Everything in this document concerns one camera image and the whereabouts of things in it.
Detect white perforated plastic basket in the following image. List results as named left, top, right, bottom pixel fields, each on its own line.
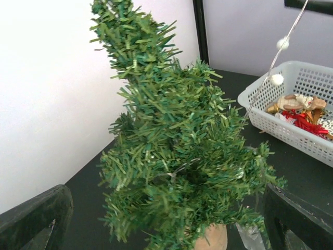
left=237, top=61, right=332, bottom=166

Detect brown satin bow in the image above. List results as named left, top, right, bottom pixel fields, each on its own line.
left=303, top=109, right=331, bottom=124

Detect small green christmas tree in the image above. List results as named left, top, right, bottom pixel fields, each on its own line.
left=91, top=1, right=285, bottom=249

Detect gold bell ornament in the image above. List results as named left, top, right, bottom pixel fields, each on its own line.
left=266, top=104, right=279, bottom=114

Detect round wooden tree base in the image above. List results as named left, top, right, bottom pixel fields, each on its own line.
left=194, top=224, right=228, bottom=250

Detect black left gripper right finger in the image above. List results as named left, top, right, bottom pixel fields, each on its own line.
left=263, top=184, right=332, bottom=249

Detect wooden ornament pieces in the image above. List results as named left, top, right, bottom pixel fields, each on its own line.
left=276, top=94, right=327, bottom=111

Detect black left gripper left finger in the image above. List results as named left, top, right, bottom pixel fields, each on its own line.
left=1, top=184, right=73, bottom=249

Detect white snowflake ornament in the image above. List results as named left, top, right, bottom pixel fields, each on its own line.
left=318, top=118, right=333, bottom=135

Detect red star ornament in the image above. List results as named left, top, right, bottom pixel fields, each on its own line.
left=281, top=110, right=332, bottom=140

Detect right black frame post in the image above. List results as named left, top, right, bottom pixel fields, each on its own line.
left=193, top=0, right=209, bottom=65

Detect white bulb light string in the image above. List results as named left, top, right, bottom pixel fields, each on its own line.
left=150, top=0, right=310, bottom=209

